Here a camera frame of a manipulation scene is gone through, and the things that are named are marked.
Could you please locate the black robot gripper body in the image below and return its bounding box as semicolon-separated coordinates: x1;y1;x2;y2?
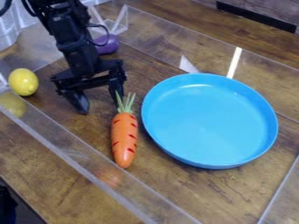
51;41;127;93

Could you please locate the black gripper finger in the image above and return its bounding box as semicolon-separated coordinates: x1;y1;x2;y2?
108;78;124;104
59;89;89;115

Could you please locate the orange toy carrot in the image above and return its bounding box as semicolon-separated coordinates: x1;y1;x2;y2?
111;94;137;169

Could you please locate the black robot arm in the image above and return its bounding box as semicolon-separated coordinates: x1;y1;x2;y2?
21;0;127;115

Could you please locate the purple toy eggplant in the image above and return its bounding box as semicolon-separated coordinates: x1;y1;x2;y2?
93;34;119;55

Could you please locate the yellow toy lemon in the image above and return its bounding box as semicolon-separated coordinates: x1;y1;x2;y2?
8;68;39;96

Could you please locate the blue round plate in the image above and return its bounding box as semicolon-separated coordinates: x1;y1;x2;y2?
141;73;278;169

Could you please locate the clear acrylic barrier wall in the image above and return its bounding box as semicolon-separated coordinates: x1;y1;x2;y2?
0;0;299;224

